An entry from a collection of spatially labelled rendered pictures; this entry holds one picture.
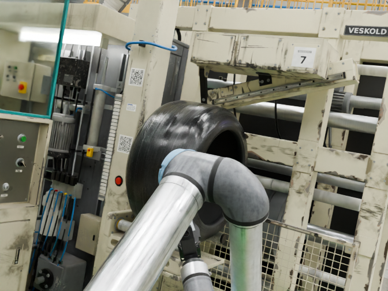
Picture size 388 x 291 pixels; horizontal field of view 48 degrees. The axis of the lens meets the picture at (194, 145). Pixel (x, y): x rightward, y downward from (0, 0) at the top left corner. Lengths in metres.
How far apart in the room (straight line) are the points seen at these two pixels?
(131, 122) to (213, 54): 0.48
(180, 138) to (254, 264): 0.56
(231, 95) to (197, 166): 1.08
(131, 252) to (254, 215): 0.32
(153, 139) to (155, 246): 0.74
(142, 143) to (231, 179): 0.66
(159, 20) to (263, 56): 0.46
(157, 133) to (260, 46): 0.62
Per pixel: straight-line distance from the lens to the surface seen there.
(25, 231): 1.99
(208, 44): 2.05
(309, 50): 1.85
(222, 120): 1.66
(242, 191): 1.02
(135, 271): 0.88
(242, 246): 1.14
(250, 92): 2.05
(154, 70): 1.89
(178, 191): 0.99
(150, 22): 1.92
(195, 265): 1.42
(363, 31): 2.15
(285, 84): 1.99
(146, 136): 1.62
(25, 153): 1.95
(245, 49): 1.95
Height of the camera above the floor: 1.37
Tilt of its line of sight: 3 degrees down
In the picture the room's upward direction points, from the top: 10 degrees clockwise
